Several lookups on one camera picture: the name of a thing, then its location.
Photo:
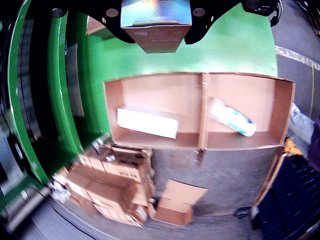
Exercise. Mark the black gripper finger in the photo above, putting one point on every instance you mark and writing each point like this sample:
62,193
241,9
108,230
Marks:
100,10
205,15

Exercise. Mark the holographic silver red carton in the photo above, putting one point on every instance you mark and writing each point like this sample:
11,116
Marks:
155,27

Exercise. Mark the open brown cardboard box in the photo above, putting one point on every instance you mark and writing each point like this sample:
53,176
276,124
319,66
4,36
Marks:
155,90
245,90

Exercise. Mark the brown box with black print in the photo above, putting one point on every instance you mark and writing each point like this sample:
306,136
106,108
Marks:
120,167

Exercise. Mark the plain brown cardboard box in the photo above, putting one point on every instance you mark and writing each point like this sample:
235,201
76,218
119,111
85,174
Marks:
100,200

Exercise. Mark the green metal cabinet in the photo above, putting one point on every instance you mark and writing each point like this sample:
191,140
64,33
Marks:
75,75

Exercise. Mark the white blue plastic bottle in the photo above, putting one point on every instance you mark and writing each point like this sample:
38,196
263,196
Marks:
235,120

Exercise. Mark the long white carton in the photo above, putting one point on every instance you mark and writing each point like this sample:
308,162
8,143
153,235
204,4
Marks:
147,123

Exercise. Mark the orange object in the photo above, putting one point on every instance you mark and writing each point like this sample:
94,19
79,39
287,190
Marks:
291,147

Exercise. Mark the dark blue crate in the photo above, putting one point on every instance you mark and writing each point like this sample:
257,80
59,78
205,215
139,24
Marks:
287,200

